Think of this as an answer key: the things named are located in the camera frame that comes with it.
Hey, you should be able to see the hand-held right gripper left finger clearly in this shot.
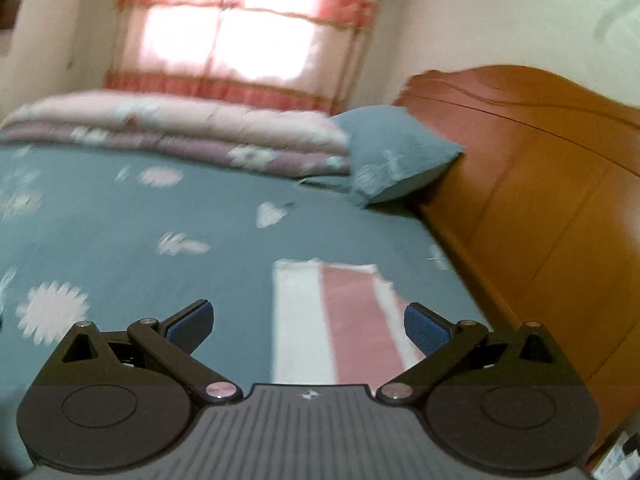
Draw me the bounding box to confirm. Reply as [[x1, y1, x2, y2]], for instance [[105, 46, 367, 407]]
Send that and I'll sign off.
[[42, 299, 245, 406]]

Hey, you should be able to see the folded floral quilt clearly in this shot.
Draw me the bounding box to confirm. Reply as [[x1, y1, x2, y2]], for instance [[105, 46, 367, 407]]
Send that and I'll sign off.
[[0, 89, 351, 178]]

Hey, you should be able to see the pink and white sweater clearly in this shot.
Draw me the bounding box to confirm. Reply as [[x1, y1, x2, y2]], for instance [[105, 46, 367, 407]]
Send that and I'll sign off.
[[272, 257, 426, 386]]

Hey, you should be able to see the blue pillow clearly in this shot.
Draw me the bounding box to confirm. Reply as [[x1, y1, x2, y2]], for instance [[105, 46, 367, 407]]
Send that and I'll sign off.
[[300, 105, 467, 208]]

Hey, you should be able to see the wooden headboard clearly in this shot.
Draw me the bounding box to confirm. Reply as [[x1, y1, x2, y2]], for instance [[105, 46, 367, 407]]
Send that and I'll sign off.
[[392, 65, 640, 471]]

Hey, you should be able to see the pink curtain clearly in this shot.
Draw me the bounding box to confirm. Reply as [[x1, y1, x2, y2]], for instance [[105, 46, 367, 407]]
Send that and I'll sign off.
[[102, 0, 391, 113]]

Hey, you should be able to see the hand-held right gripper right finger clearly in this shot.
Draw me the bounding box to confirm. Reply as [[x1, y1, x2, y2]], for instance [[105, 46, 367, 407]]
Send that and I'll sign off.
[[376, 302, 578, 406]]

